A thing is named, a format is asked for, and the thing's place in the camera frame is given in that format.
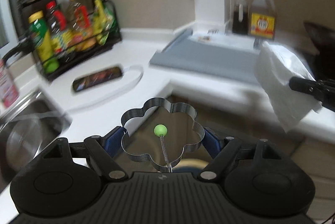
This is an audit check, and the white paper towel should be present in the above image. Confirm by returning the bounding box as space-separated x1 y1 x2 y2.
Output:
254 41 322 132

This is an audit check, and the flower shaped metal egg ring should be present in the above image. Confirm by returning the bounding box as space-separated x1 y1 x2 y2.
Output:
120 97 206 173

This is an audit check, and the yellow rim blue trash bin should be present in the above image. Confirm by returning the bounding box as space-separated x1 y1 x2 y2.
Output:
172 159 208 175

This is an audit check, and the black smartphone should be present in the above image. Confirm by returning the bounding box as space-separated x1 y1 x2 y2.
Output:
72 66 123 93

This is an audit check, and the stainless steel sink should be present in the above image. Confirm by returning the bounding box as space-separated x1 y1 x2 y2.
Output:
1 89 72 191

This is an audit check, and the grey drying mat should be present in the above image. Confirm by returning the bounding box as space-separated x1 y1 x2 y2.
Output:
149 29 259 85

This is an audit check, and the cooking wine jug yellow label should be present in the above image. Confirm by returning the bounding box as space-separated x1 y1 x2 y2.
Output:
248 0 277 40

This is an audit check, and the dark soy sauce bottle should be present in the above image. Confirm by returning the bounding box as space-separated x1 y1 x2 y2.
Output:
232 0 248 35

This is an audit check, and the pink dish soap bottle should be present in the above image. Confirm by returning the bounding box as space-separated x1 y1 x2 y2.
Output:
0 59 19 108

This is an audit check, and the black white striped wrapper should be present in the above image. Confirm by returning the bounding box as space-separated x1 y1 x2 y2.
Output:
195 29 227 42

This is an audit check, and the yellow green snack packet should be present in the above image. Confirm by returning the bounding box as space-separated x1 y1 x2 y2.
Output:
92 0 116 45

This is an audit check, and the green yellow cap bottle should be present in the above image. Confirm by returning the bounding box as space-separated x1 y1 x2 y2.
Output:
28 11 59 74

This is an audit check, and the orange label oil bottle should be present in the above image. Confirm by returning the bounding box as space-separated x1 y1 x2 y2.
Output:
67 0 97 52

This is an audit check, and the red cap sauce bottle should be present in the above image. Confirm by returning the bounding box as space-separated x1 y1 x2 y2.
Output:
45 0 69 55

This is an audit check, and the black wire spice rack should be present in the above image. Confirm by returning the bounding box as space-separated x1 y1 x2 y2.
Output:
17 0 121 81

